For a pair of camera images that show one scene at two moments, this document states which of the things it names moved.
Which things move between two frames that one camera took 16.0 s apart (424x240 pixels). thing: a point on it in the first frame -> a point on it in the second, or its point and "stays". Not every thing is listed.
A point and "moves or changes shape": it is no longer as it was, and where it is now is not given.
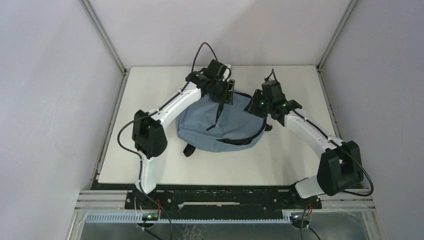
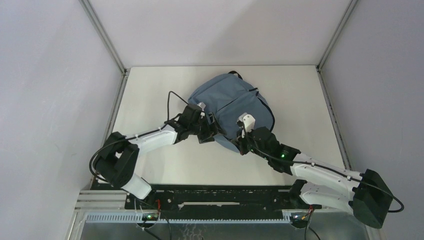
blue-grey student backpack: (203, 124) moves or changes shape
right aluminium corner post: (319, 66) stays
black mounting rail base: (262, 201) stays
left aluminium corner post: (106, 39) stays
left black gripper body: (222, 92) -> (202, 129)
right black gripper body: (269, 105) -> (247, 143)
